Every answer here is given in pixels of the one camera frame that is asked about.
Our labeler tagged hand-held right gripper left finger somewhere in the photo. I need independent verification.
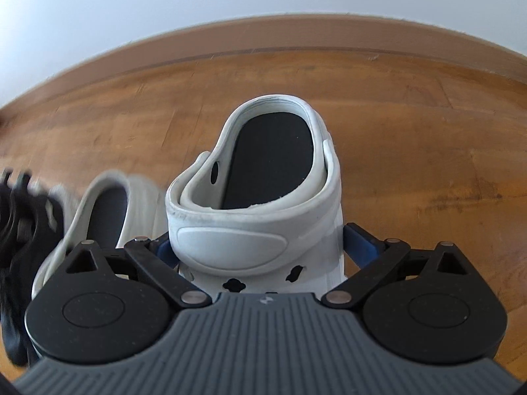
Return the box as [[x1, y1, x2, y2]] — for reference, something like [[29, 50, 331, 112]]
[[55, 234, 212, 308]]

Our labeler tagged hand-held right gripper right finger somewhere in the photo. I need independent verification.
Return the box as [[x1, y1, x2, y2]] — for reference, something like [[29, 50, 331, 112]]
[[321, 222, 474, 309]]

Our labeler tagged white clog with charms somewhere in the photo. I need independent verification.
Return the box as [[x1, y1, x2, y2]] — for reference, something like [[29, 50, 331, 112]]
[[31, 171, 171, 301], [165, 94, 344, 294]]

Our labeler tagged black sneaker with white sole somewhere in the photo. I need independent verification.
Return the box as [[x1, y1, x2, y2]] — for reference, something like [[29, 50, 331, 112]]
[[0, 168, 67, 369]]

